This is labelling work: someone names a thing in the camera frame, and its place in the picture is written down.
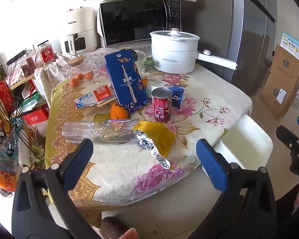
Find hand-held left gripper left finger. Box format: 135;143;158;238
11;138;102;239

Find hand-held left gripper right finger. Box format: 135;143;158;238
189;138;277;239

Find white plastic bin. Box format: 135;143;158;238
214;115;273;180

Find clear plastic bottle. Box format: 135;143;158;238
62;119;140;146

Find yellow wrapper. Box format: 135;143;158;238
133;121;176;158

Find silver foil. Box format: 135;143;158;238
136;129;171;171

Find orange white carton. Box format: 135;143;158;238
73;86;115;109

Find red drink can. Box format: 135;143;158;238
152;88;171;123

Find small blue white carton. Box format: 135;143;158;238
168;85;186;109

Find large blue carton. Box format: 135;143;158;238
105;50;150;112

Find cardboard box with label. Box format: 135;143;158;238
259;73;298;119

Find red box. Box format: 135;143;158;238
22;106;50;126

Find floral tablecloth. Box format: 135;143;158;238
44;47;253;207

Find brown fuzzy slipper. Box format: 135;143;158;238
100;216;128;239

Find orange packet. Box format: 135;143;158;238
0;164;18;192

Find blue white printed box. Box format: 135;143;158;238
280;32;299;61

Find glass jar with cork lid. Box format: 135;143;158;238
65;56;100;88

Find grey refrigerator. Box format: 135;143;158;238
181;0;278;96

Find clear jar red contents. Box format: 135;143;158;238
21;57;36;76

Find red label jar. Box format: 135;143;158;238
37;41;53;64

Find white electric pot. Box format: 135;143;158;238
149;28;238;74

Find dark power strip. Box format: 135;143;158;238
6;50;28;66

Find cream air fryer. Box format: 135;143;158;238
60;7;99;55

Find black microwave oven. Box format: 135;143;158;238
97;0;182;48

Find black wire rack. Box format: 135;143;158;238
0;65;48;187

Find white bowl green handle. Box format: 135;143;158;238
135;50;156;68

